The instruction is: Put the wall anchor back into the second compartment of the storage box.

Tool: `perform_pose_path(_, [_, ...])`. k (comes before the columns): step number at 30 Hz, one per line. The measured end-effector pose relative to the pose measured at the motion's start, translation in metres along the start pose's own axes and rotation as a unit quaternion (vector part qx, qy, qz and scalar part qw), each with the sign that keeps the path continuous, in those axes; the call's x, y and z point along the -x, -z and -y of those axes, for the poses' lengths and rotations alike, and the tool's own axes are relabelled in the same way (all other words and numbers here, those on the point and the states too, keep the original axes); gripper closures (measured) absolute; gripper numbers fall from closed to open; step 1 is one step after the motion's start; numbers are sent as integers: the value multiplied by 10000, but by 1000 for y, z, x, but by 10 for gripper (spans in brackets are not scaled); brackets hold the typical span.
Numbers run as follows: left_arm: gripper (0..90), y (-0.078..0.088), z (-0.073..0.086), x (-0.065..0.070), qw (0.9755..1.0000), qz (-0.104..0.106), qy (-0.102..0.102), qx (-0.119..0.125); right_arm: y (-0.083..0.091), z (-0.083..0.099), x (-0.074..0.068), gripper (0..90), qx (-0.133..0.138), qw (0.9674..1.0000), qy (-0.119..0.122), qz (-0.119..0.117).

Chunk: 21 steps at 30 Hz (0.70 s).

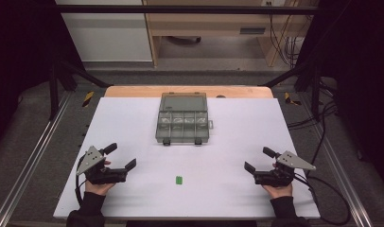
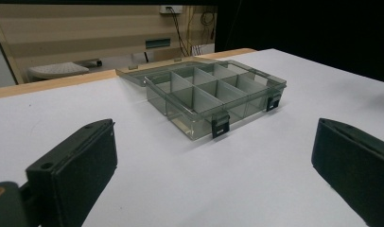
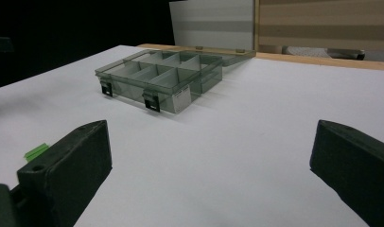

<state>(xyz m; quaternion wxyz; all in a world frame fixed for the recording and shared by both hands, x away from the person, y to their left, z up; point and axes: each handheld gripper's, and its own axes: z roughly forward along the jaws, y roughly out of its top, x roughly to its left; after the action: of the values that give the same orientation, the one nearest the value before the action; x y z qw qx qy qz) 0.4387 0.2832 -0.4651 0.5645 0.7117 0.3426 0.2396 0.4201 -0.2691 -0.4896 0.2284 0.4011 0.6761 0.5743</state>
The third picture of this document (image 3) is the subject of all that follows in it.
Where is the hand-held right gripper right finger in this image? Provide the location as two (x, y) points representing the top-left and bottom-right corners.
(309, 119), (384, 227)

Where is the clear grey compartment box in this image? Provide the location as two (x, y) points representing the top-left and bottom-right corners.
(94, 48), (256, 114)

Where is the wooden ledge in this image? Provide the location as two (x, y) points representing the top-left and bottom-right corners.
(137, 43), (384, 72)

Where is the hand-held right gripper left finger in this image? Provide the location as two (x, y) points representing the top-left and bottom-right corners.
(17, 119), (113, 227)

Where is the small green plastic part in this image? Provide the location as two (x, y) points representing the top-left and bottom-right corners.
(24, 142), (51, 163)

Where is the beige striped panel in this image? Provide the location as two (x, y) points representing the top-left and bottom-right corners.
(253, 0), (384, 54)

